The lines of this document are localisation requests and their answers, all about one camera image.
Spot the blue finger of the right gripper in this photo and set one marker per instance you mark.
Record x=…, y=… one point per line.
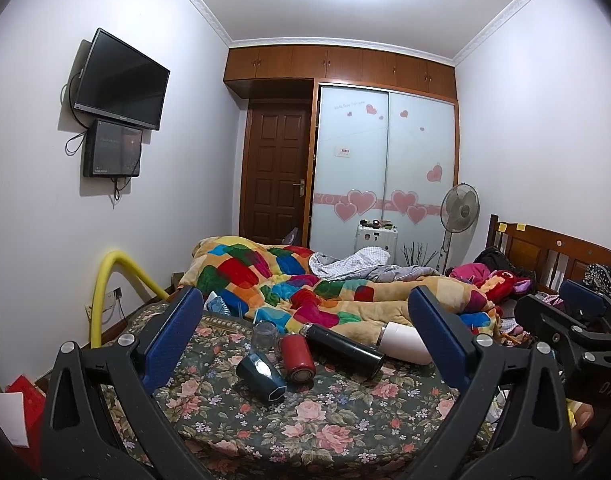
x=578, y=296

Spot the floral bed sheet mattress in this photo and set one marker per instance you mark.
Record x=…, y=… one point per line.
x=337, y=427

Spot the red metal cup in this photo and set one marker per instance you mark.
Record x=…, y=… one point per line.
x=298, y=362

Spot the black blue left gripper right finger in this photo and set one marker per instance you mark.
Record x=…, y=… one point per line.
x=532, y=439

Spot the upper wooden cabinets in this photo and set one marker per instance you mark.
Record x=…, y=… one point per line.
x=290, y=69

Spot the dark teal faceted cup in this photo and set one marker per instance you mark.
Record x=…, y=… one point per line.
x=261, y=377

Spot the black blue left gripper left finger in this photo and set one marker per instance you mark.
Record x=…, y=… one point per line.
x=79, y=439

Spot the grey white crumpled cloth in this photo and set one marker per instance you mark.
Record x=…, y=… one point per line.
x=368, y=263

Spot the pink red clothes pile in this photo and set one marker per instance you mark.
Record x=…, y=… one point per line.
x=497, y=285

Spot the colourful patchwork quilt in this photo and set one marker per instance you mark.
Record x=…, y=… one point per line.
x=250, y=276

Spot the red bag on floor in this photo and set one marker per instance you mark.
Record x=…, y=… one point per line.
x=21, y=415

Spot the clear glass cup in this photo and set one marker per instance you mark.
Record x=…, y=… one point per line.
x=265, y=337

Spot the white thermos bottle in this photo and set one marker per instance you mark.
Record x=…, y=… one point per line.
x=403, y=343

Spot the sliding wardrobe with hearts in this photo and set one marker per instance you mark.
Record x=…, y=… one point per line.
x=383, y=158

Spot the brown wooden door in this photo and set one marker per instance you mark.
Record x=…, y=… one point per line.
x=274, y=167

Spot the black thermos bottle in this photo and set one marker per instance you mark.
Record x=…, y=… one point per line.
x=345, y=354

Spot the wooden headboard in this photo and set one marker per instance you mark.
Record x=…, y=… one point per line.
x=550, y=257

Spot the wall mounted black television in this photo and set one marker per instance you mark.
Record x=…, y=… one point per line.
x=121, y=83

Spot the small black wall monitor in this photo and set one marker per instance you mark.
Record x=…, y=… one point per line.
x=111, y=150

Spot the white small cabinet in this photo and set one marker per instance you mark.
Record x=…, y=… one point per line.
x=384, y=237

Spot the standing electric fan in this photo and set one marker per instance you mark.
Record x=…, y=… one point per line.
x=459, y=210

